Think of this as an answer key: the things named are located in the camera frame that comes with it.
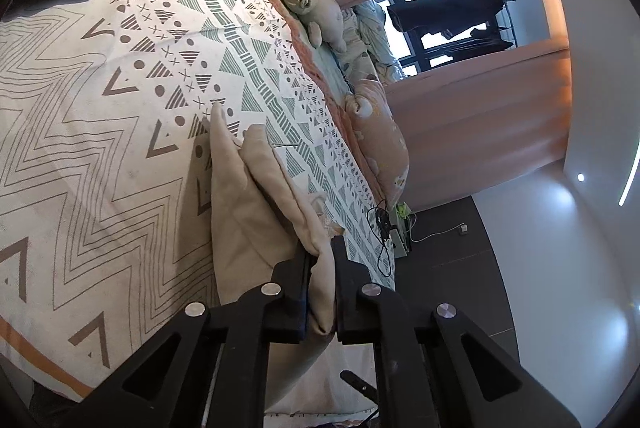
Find grey plush toy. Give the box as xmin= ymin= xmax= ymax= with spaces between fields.
xmin=271 ymin=0 xmax=351 ymax=54

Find black framed window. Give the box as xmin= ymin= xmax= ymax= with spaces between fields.
xmin=372 ymin=0 xmax=516 ymax=79

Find white charger cable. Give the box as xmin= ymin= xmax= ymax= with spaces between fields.
xmin=412 ymin=222 xmax=471 ymax=245

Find pink plush bear pillow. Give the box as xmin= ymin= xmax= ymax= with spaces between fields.
xmin=345 ymin=78 xmax=411 ymax=211

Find ceiling strip light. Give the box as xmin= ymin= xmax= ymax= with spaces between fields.
xmin=619 ymin=142 xmax=640 ymax=207

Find light green bed sheet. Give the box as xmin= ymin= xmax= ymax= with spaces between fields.
xmin=305 ymin=16 xmax=361 ymax=96

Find dark hanging clothes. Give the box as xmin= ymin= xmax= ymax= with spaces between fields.
xmin=387 ymin=0 xmax=506 ymax=39

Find power strip with cables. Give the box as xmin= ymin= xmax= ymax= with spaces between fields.
xmin=367 ymin=201 xmax=416 ymax=279

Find light blue crumpled comforter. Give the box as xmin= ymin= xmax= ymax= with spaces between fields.
xmin=340 ymin=0 xmax=406 ymax=84

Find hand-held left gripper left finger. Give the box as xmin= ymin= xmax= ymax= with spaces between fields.
xmin=97 ymin=253 xmax=313 ymax=428

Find white geometric patterned blanket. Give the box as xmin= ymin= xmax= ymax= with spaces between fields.
xmin=0 ymin=0 xmax=401 ymax=404

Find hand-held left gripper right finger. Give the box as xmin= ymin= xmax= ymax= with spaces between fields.
xmin=330 ymin=235 xmax=583 ymax=428

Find beige pants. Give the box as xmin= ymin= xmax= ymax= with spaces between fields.
xmin=209 ymin=102 xmax=379 ymax=414

